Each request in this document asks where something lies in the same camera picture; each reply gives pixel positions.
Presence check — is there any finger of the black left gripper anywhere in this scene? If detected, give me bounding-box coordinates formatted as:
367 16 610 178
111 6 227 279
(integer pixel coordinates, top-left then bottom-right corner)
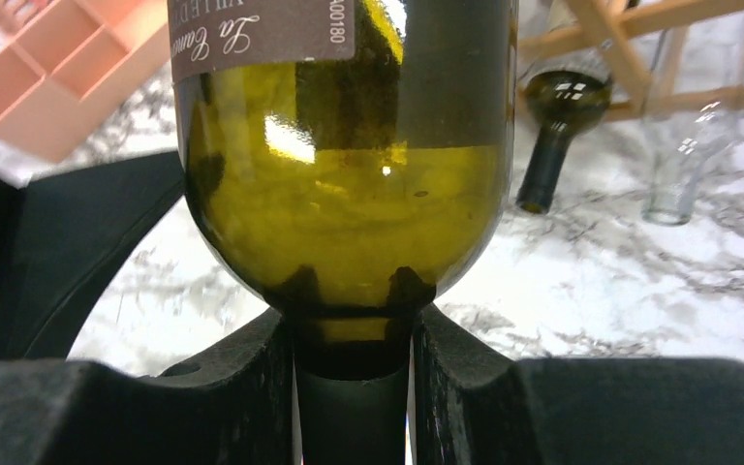
0 151 184 360

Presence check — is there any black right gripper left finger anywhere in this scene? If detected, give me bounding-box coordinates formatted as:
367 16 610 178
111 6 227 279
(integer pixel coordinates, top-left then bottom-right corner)
0 310 295 464

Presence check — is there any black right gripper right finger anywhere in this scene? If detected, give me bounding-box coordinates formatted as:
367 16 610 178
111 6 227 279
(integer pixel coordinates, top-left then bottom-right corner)
412 306 744 464

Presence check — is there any green wine bottle gold label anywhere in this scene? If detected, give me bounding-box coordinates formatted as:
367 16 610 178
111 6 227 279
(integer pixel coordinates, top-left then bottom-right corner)
167 0 517 464

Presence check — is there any dark labelled wine bottle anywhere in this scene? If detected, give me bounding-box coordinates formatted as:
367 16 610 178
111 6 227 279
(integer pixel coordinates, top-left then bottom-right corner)
516 49 612 214

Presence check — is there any tall clear glass bottle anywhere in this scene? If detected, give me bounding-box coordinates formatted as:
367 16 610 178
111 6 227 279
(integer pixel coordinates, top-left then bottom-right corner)
642 25 744 226

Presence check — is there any wooden lattice wine rack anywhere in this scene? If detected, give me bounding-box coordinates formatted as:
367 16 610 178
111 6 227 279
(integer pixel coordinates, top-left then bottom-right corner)
515 0 744 124

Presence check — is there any peach plastic file organizer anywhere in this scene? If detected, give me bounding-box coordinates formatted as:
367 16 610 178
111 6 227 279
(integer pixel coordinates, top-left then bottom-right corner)
0 1 169 162

